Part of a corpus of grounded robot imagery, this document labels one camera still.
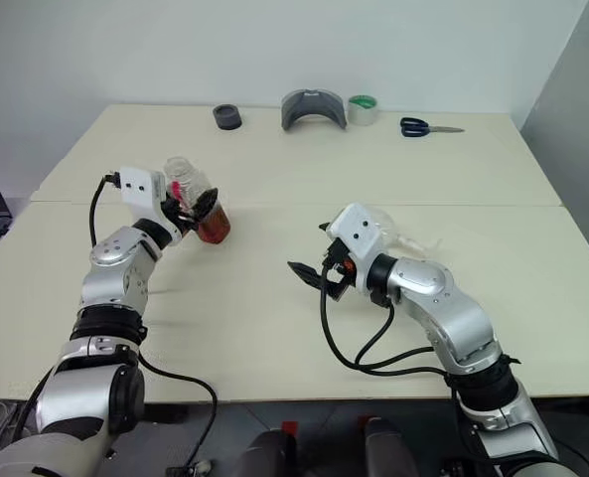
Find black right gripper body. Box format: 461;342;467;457
322;238;360;302

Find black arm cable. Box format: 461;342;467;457
318;265;460;399
88;170;220;469

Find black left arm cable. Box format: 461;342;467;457
88;170;220;469

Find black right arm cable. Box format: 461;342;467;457
318;265;460;399

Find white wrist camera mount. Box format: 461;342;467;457
115;166;184;247
324;202;387;291

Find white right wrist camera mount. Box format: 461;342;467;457
324;202;387;291

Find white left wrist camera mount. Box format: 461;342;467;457
115;166;184;247

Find bottle with red liquid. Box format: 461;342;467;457
162;155;232;246

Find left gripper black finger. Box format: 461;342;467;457
194;187;221;222

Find blue handled scissors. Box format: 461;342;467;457
398;116;466;139

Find tape roll with green core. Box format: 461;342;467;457
347;94;379;127

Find grey partition panel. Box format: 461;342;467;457
517;0;589;270

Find grey curved visor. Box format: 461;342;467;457
279;87;351;133

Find dark rounded shape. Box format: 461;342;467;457
356;415;420;477
235;420;299;477

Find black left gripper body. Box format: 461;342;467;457
162;196;202;236

